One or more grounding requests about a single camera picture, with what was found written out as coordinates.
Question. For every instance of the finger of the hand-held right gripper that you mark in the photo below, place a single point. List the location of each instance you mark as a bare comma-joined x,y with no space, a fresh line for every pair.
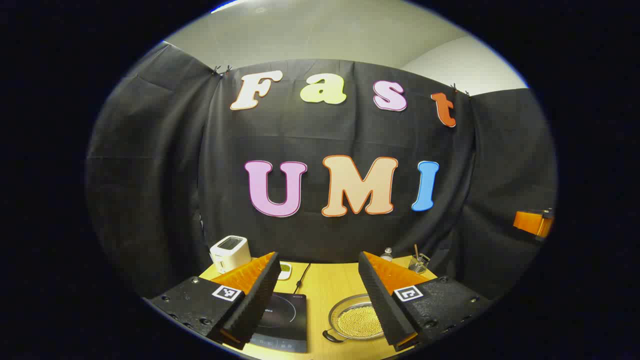
527,221

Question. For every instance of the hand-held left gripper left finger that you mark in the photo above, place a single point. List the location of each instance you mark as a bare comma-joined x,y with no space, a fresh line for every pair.
260,305

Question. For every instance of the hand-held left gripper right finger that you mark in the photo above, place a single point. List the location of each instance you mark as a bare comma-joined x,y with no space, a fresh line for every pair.
382,310

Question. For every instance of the wooden stick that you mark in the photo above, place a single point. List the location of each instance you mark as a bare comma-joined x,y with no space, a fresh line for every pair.
416,251

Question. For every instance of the black induction cooktop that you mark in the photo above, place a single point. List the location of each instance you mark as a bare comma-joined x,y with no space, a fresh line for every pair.
287,320

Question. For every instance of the steel pot with soybeans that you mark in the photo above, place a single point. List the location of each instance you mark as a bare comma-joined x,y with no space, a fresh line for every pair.
357,320

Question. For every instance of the white toaster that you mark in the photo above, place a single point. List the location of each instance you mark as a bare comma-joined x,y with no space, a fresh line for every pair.
230,252

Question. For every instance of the small clear plastic bottle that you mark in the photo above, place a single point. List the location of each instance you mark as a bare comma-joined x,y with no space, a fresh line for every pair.
386,256

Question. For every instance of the white divided dish of beans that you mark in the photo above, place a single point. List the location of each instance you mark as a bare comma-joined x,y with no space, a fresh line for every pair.
285,270

